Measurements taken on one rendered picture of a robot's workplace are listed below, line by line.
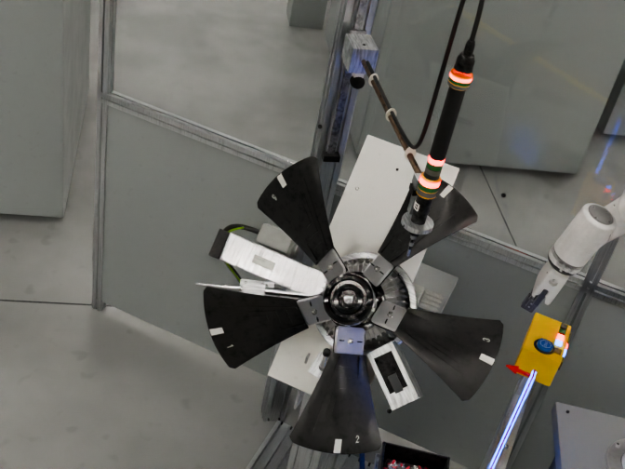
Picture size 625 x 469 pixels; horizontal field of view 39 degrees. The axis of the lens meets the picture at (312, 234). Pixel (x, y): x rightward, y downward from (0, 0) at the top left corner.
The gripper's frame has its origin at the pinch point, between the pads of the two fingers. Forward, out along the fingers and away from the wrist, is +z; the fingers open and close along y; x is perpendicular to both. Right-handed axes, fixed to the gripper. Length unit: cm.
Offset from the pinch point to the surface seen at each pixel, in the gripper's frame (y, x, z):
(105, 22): 53, 151, 29
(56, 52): 88, 185, 78
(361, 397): -34.3, 25.0, 22.3
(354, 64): 27, 68, -18
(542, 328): 7.9, -8.4, 11.6
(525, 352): -2.4, -6.3, 12.6
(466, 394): -33.5, 6.3, 4.4
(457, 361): -27.8, 11.1, 2.7
